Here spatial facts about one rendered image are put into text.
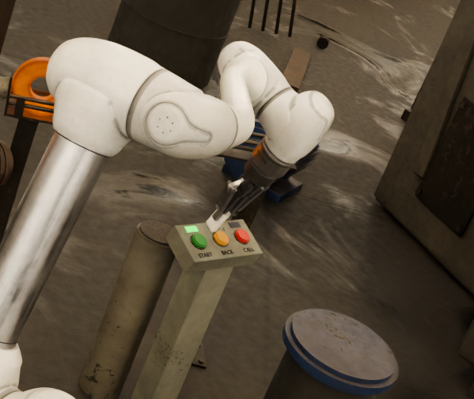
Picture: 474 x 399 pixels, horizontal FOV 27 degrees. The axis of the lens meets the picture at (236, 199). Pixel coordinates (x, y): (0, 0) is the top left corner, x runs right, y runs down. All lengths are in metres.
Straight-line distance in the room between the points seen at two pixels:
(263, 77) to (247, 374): 1.26
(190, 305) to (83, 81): 0.96
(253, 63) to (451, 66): 2.43
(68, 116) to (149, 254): 0.91
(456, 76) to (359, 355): 2.06
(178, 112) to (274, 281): 2.18
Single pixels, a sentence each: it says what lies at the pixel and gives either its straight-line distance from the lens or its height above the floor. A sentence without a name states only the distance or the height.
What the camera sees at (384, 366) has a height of 0.43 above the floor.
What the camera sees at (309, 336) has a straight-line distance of 2.57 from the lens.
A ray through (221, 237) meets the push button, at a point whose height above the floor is 0.61.
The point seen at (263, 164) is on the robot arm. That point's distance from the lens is 2.18.
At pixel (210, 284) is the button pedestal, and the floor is 0.49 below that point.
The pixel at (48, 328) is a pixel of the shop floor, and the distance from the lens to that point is 2.98.
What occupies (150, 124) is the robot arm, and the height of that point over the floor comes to 1.11.
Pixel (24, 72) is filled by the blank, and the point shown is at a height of 0.74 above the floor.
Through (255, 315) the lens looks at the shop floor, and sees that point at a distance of 3.43.
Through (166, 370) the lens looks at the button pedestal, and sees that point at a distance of 2.60.
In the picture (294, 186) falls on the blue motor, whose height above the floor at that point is 0.04.
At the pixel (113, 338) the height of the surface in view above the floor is 0.21.
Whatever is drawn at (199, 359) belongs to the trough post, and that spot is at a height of 0.02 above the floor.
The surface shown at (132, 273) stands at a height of 0.41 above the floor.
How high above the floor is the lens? 1.69
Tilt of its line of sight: 24 degrees down
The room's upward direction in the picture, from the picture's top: 23 degrees clockwise
